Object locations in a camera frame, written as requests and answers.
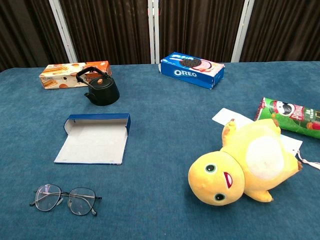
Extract blue floral glasses case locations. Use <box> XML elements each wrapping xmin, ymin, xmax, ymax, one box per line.
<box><xmin>53</xmin><ymin>113</ymin><xmax>132</xmax><ymax>166</ymax></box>

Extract black wire-frame eyeglasses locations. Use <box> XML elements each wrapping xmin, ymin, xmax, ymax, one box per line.
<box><xmin>29</xmin><ymin>184</ymin><xmax>103</xmax><ymax>217</ymax></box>

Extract blue felt table cover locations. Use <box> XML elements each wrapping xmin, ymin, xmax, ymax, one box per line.
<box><xmin>0</xmin><ymin>61</ymin><xmax>320</xmax><ymax>240</ymax></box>

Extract blue Oreo cookie box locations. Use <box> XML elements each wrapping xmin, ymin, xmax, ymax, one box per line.
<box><xmin>158</xmin><ymin>51</ymin><xmax>225</xmax><ymax>90</ymax></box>

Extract black cast iron teapot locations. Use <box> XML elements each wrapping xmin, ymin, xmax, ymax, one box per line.
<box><xmin>75</xmin><ymin>67</ymin><xmax>121</xmax><ymax>107</ymax></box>

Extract white bookmark with tassel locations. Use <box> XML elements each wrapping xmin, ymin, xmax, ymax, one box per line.
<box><xmin>211</xmin><ymin>107</ymin><xmax>320</xmax><ymax>171</ymax></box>

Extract yellow plush chick toy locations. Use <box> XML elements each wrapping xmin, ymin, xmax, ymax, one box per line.
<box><xmin>187</xmin><ymin>118</ymin><xmax>303</xmax><ymax>207</ymax></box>

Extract brown pleated folding screen panel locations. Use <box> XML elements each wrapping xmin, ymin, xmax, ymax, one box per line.
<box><xmin>239</xmin><ymin>0</ymin><xmax>320</xmax><ymax>63</ymax></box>
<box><xmin>0</xmin><ymin>0</ymin><xmax>78</xmax><ymax>72</ymax></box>
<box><xmin>58</xmin><ymin>0</ymin><xmax>155</xmax><ymax>65</ymax></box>
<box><xmin>154</xmin><ymin>0</ymin><xmax>256</xmax><ymax>64</ymax></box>

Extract orange biscuit box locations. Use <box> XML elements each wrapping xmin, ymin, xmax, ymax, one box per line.
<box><xmin>38</xmin><ymin>60</ymin><xmax>113</xmax><ymax>90</ymax></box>

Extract green Pringles can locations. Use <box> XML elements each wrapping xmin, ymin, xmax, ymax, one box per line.
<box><xmin>254</xmin><ymin>97</ymin><xmax>320</xmax><ymax>140</ymax></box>

